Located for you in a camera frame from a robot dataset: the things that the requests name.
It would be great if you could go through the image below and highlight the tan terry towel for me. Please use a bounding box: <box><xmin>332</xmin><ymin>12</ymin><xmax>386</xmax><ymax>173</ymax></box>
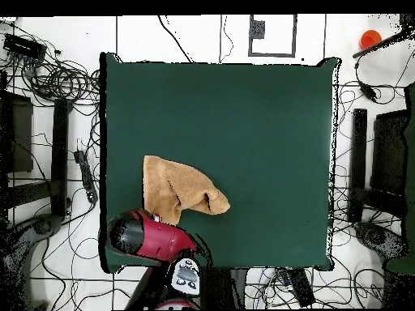
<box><xmin>142</xmin><ymin>155</ymin><xmax>232</xmax><ymax>227</ymax></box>

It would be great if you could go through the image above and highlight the dark flat panel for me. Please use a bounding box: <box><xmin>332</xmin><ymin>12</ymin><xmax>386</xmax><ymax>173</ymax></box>
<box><xmin>0</xmin><ymin>92</ymin><xmax>34</xmax><ymax>174</ymax></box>
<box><xmin>370</xmin><ymin>109</ymin><xmax>409</xmax><ymax>195</ymax></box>

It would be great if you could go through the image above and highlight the dark green table cloth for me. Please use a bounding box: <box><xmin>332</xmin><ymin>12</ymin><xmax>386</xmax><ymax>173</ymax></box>
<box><xmin>99</xmin><ymin>51</ymin><xmax>341</xmax><ymax>274</ymax></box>

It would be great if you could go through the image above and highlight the black power strip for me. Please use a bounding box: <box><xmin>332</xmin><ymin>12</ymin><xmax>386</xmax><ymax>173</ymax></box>
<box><xmin>73</xmin><ymin>150</ymin><xmax>99</xmax><ymax>204</ymax></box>
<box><xmin>288</xmin><ymin>267</ymin><xmax>315</xmax><ymax>308</ymax></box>

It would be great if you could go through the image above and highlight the black stand bar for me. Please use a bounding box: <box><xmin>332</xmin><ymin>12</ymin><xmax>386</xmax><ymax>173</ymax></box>
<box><xmin>50</xmin><ymin>98</ymin><xmax>73</xmax><ymax>217</ymax></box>
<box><xmin>348</xmin><ymin>108</ymin><xmax>368</xmax><ymax>223</ymax></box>

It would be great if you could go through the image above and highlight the black power adapter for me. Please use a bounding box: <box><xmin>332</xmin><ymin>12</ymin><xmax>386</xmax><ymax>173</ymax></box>
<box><xmin>357</xmin><ymin>80</ymin><xmax>379</xmax><ymax>103</ymax></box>

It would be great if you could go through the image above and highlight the hanging green cloth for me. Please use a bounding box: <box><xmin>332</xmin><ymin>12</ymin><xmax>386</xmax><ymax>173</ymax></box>
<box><xmin>385</xmin><ymin>85</ymin><xmax>415</xmax><ymax>276</ymax></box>

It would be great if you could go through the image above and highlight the orange cup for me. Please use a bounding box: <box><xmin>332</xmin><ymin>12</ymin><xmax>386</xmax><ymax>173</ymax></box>
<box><xmin>358</xmin><ymin>29</ymin><xmax>383</xmax><ymax>51</ymax></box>

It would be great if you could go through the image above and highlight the black rod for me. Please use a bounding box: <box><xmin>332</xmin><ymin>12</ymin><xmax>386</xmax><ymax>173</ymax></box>
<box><xmin>352</xmin><ymin>28</ymin><xmax>415</xmax><ymax>59</ymax></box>

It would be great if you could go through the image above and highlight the black electronics box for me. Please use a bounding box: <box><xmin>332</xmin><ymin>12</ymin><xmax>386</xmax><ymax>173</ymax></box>
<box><xmin>2</xmin><ymin>33</ymin><xmax>48</xmax><ymax>61</ymax></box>

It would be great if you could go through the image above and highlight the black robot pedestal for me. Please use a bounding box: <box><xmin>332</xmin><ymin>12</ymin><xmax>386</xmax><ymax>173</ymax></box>
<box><xmin>201</xmin><ymin>267</ymin><xmax>247</xmax><ymax>310</ymax></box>

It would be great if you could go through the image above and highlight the grey square floor frame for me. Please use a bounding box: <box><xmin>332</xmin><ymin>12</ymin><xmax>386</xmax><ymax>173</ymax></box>
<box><xmin>248</xmin><ymin>14</ymin><xmax>297</xmax><ymax>58</ymax></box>

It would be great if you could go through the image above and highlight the tangled black cable bundle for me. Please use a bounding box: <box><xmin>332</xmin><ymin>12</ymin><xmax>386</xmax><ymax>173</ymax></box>
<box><xmin>19</xmin><ymin>58</ymin><xmax>101</xmax><ymax>108</ymax></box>

